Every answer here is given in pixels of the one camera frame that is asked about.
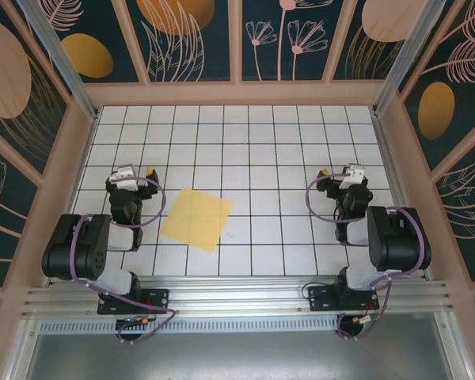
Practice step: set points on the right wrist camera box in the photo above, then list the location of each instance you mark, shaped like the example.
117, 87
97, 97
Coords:
352, 174

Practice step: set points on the yellow paper sheet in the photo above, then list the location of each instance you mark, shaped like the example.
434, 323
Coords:
196, 219

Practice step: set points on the aluminium corner post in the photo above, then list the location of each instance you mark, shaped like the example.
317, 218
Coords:
403, 59
59, 59

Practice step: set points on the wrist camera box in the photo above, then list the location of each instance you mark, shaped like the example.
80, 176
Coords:
352, 174
124, 176

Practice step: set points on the grey metal sheet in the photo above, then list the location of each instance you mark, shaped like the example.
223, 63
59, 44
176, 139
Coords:
237, 356

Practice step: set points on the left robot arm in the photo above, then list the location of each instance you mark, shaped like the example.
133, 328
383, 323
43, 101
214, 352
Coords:
79, 253

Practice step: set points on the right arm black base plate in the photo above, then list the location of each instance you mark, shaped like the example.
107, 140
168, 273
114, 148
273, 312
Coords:
320, 297

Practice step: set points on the aluminium side rail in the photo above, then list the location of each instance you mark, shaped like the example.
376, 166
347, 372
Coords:
388, 158

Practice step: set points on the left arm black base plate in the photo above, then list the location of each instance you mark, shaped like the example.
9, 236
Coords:
158, 299

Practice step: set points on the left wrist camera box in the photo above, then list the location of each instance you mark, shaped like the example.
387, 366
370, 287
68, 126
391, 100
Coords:
124, 176

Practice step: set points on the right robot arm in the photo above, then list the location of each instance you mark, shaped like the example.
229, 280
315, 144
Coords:
396, 237

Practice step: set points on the aluminium mounting rail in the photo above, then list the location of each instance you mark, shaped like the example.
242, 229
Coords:
237, 295

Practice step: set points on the small connector board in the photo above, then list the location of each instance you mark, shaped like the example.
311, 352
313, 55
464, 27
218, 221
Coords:
364, 318
136, 321

